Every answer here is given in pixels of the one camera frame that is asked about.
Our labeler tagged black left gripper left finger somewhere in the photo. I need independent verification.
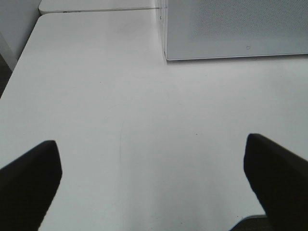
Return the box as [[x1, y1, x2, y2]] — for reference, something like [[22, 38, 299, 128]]
[[0, 140, 63, 231]]

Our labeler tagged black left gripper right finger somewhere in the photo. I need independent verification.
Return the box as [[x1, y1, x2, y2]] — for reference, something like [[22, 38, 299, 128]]
[[244, 133, 308, 231]]

